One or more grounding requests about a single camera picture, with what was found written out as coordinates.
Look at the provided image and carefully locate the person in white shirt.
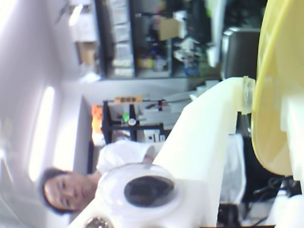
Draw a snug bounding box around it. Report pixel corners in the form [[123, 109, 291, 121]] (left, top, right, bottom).
[[39, 134, 247, 217]]

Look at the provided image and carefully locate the orange cloth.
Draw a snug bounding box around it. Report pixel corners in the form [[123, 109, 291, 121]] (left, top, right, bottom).
[[91, 104, 104, 134]]

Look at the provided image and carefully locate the ceiling light panel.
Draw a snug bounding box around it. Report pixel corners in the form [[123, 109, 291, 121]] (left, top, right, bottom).
[[28, 85, 56, 178]]

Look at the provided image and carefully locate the black metal rack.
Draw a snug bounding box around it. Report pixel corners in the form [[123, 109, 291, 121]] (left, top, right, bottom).
[[101, 98, 167, 144]]

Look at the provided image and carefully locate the dark shelf with boxes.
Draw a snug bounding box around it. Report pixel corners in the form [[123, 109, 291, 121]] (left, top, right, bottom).
[[95, 0, 223, 78]]

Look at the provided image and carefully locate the yellow plate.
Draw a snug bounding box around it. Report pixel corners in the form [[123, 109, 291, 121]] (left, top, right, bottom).
[[251, 0, 304, 177]]

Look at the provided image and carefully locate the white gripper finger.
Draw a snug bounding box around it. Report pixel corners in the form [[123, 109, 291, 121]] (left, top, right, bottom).
[[151, 76, 257, 228], [267, 90, 304, 228]]

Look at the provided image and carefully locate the grey computer monitor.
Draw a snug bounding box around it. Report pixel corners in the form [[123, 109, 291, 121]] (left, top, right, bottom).
[[220, 27, 262, 80]]

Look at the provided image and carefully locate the orange label sign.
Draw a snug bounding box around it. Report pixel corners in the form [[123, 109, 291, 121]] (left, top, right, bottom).
[[114, 95, 143, 105]]

